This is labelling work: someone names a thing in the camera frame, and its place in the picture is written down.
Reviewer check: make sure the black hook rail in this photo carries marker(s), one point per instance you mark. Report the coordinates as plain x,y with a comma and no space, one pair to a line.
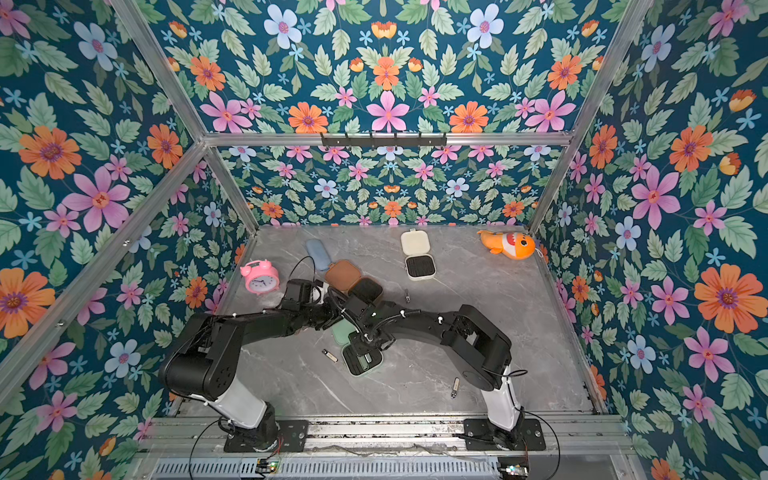
370,140

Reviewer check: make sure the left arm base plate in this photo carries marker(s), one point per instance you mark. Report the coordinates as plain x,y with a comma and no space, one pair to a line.
271,436

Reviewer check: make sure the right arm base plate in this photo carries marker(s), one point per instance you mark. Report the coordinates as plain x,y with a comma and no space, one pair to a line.
504,435

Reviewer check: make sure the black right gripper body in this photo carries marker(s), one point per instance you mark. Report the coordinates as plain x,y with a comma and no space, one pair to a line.
363,335

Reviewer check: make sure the blue denim pouch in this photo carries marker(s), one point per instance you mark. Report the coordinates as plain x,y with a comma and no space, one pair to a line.
318,253

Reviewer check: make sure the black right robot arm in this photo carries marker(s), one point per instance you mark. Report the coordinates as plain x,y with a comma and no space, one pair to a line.
480,351

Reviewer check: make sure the aluminium front rail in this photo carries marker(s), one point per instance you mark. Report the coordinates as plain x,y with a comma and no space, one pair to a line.
567,433

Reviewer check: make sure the mint green clipper case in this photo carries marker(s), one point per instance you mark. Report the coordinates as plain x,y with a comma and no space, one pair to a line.
358,364

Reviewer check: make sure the cream clipper case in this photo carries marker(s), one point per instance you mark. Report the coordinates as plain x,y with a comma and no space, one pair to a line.
419,263

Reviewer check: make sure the small cream nail clipper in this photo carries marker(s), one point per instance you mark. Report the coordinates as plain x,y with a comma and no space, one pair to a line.
330,355

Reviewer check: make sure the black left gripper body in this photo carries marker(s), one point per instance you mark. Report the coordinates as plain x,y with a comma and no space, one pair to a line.
320,315

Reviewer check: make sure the orange clownfish plush toy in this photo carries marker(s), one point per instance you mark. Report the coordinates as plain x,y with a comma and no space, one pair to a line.
513,245

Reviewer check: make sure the brown clipper case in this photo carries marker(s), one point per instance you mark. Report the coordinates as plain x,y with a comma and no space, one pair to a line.
347,280

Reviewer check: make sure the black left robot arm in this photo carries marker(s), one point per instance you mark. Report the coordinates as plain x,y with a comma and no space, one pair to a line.
203,361

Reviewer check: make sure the pink alarm clock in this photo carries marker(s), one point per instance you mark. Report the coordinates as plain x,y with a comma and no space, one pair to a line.
260,277

